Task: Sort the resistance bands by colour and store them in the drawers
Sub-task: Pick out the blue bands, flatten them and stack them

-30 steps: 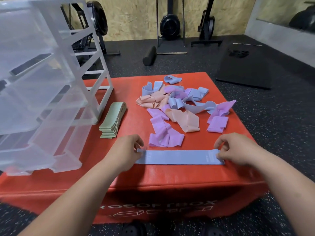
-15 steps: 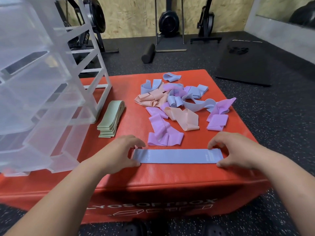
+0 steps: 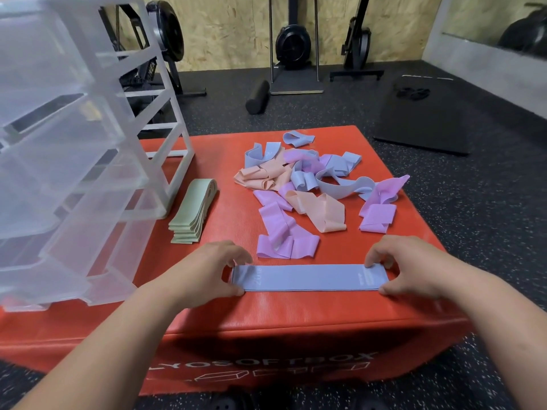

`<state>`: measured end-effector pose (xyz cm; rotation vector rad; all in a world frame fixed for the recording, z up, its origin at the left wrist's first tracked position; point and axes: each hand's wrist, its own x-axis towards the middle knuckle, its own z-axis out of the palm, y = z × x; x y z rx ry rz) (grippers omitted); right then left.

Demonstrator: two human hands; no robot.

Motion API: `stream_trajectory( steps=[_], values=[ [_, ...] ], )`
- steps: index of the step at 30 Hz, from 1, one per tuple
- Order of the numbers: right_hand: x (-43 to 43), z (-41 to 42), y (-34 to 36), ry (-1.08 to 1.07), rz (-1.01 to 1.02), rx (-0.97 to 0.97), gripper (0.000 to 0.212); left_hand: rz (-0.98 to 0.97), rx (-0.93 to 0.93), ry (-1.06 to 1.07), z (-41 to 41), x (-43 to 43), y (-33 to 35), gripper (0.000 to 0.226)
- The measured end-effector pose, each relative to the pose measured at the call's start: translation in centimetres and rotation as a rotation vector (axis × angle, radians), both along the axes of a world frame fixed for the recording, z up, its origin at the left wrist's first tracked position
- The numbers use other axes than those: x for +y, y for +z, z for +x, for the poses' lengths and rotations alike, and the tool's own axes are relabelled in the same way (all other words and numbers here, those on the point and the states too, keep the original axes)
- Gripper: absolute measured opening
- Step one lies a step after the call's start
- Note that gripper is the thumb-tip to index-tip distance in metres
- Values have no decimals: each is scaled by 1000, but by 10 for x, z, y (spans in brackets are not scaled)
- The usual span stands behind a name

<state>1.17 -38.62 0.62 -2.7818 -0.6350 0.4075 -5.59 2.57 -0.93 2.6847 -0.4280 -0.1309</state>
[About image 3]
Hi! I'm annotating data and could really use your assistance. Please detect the person's left hand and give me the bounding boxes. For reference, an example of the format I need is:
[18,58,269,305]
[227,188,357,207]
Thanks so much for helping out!
[166,240,254,311]

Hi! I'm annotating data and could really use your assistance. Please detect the black exercise mat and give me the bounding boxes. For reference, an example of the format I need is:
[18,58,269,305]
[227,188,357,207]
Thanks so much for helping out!
[373,76,471,157]

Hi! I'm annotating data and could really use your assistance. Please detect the translucent plastic drawer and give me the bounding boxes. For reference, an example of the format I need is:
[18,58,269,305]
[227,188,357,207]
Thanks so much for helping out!
[0,187,165,313]
[0,3,93,129]
[0,93,148,240]
[83,217,157,307]

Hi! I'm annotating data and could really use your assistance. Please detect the black ski machine with stand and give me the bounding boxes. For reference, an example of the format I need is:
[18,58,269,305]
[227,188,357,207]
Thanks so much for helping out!
[268,0,325,96]

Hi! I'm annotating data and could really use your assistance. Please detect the person's left forearm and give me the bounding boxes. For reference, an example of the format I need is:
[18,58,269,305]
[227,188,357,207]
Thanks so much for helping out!
[13,279,189,410]

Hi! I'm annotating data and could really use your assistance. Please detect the black upright rowing machine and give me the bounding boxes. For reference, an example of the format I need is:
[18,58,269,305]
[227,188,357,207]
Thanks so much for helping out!
[329,0,385,83]

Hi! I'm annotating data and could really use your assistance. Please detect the stack of green bands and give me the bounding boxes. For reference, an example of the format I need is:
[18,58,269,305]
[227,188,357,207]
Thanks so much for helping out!
[168,178,219,245]

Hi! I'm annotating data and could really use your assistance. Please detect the black straps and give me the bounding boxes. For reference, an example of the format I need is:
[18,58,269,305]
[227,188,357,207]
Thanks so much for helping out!
[395,86,431,101]

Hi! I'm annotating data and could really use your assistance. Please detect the person's right forearm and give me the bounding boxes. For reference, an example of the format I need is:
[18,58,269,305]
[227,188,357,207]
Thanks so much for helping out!
[452,268,547,410]

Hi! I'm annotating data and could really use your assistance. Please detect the black foam roller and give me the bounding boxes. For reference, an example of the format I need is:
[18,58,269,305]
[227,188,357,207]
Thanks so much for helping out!
[246,80,271,116]

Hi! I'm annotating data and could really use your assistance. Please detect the stack of blue bands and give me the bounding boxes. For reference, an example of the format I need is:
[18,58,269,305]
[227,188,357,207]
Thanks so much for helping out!
[230,263,390,293]

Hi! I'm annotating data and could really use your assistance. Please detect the black perforated clog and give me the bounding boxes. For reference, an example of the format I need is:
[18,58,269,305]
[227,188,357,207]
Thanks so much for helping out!
[211,388,253,410]

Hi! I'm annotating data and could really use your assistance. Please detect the red soft plyo box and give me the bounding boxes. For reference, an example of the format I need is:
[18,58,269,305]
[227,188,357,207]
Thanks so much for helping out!
[0,125,473,396]

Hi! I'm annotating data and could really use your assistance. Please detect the wall mirror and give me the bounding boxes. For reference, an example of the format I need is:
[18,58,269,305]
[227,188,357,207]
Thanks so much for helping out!
[442,0,547,60]

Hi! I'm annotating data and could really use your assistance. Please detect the pile of mixed resistance bands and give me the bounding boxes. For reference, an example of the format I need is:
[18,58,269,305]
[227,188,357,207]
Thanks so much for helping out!
[233,130,411,260]

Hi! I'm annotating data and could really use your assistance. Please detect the clear plastic drawer unit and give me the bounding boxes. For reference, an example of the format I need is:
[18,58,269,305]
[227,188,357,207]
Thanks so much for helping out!
[0,0,195,220]

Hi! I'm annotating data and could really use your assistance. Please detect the person's right hand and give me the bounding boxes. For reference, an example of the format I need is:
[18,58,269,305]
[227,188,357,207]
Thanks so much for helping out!
[364,234,467,301]

